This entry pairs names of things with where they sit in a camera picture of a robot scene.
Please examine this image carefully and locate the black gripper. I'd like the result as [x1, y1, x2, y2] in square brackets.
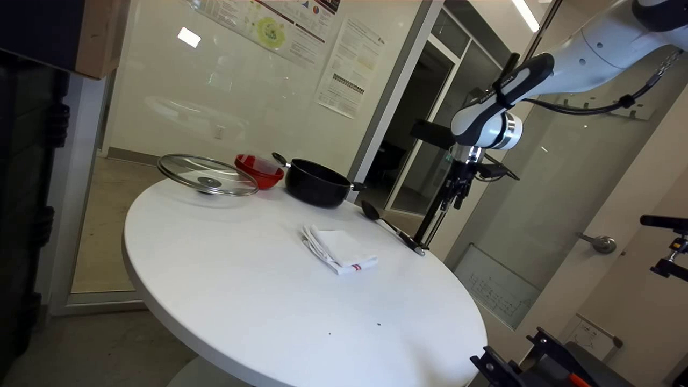
[438, 147, 488, 216]

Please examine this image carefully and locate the metal framed glass door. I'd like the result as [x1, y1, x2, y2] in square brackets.
[372, 6, 506, 218]

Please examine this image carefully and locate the grey door vent panel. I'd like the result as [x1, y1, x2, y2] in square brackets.
[451, 243, 541, 331]

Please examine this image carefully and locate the white folded cloth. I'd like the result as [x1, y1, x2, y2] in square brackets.
[297, 225, 380, 277]

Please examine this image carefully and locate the black cooking pot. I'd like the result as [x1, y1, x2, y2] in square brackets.
[268, 150, 365, 212]

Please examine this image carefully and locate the white paper notice sheet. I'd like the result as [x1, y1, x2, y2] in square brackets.
[313, 18, 386, 123]

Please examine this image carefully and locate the red plastic cup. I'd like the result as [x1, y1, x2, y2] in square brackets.
[231, 150, 286, 191]

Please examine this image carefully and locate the ceiling light strip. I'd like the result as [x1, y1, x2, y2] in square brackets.
[510, 0, 543, 34]

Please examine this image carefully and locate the glass pot lid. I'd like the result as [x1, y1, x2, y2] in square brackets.
[154, 150, 259, 201]

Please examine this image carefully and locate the black cabinet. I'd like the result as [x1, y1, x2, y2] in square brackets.
[0, 47, 73, 378]

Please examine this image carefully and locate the silver door handle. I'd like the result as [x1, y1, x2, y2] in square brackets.
[577, 231, 619, 258]

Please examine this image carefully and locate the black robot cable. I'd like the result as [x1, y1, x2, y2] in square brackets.
[528, 49, 684, 120]

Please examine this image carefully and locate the black clamp orange handle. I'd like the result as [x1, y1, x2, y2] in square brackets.
[524, 327, 598, 387]
[469, 345, 528, 387]

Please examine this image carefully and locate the white wall plate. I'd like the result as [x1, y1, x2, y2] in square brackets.
[570, 313, 623, 362]

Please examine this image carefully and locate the white coat hook rail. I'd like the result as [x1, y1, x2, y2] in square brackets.
[554, 96, 656, 125]

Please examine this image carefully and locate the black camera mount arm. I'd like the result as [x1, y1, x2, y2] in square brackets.
[639, 214, 688, 284]

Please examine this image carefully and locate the large wall poster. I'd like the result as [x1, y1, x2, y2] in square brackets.
[186, 0, 344, 72]

